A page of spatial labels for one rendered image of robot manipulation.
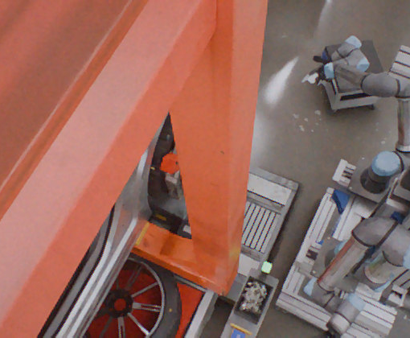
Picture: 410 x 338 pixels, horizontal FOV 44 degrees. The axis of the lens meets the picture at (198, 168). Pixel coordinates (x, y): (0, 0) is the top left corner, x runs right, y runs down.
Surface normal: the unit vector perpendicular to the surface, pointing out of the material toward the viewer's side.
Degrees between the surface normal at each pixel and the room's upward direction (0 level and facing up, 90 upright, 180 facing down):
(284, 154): 0
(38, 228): 0
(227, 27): 90
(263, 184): 0
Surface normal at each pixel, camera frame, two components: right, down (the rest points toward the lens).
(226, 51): -0.44, 0.82
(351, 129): -0.04, -0.44
